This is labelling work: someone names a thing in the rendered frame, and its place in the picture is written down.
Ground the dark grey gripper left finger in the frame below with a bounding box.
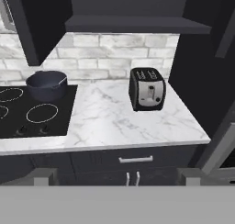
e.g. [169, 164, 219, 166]
[1, 167, 60, 186]

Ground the silver drawer handle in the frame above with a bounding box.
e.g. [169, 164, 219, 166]
[117, 155, 154, 164]

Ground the dark base cabinet under hob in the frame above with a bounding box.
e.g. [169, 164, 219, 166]
[0, 153, 73, 186]

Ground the black and silver toaster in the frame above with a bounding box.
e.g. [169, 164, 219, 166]
[128, 66, 167, 113]

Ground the black hob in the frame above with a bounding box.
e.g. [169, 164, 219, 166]
[0, 84, 79, 140]

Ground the dark drawer front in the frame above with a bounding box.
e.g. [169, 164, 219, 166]
[69, 145, 201, 174]

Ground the grey range hood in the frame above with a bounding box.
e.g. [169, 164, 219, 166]
[0, 0, 17, 35]

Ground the black hob knob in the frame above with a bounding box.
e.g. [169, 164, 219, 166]
[39, 125, 51, 136]
[17, 125, 28, 136]

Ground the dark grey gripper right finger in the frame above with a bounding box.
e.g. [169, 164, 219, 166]
[176, 167, 234, 186]

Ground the dark base cabinet door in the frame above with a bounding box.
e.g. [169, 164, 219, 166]
[131, 166, 185, 186]
[58, 171, 133, 186]

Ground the dark blue cooking pot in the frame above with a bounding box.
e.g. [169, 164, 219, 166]
[25, 70, 69, 102]

